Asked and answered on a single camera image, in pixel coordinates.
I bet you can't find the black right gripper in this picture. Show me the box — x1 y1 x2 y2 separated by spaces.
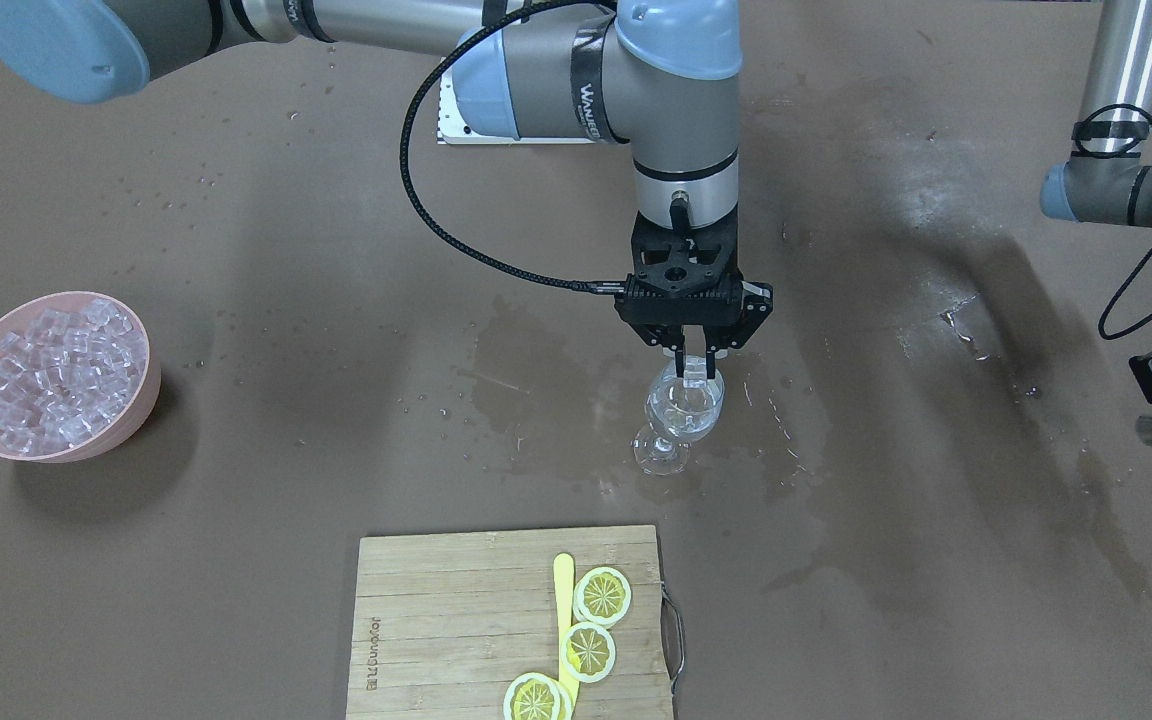
614 209 774 381

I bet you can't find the clear ice cube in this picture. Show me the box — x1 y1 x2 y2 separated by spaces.
682 355 710 392

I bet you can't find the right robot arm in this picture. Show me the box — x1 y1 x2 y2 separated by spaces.
0 1 772 378

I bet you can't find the clear wine glass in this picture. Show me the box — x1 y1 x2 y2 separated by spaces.
632 363 723 477

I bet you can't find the clear ice cubes pile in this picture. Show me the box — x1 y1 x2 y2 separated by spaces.
0 298 149 458

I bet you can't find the yellow plastic knife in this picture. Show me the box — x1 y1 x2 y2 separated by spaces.
552 552 579 719

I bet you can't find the lemon slice far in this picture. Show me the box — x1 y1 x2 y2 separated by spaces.
573 566 632 628

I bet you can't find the lemon slice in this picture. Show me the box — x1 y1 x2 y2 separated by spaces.
559 621 617 684
500 673 571 720
573 566 632 628

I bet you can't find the lemon slice middle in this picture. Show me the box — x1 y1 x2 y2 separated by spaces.
559 621 617 684

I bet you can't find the bamboo cutting board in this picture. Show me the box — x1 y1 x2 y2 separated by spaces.
346 525 675 719

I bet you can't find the lemon slice near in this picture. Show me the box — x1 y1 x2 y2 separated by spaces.
500 673 571 720

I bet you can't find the pink bowl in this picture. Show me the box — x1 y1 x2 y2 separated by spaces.
0 291 162 464

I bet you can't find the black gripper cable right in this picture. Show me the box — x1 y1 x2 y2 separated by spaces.
400 0 629 297

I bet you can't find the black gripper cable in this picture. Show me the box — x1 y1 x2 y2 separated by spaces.
400 0 629 297
1070 104 1152 341

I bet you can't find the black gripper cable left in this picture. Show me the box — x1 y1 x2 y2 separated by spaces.
1070 104 1152 341

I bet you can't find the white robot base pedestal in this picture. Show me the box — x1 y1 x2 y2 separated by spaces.
435 65 628 147

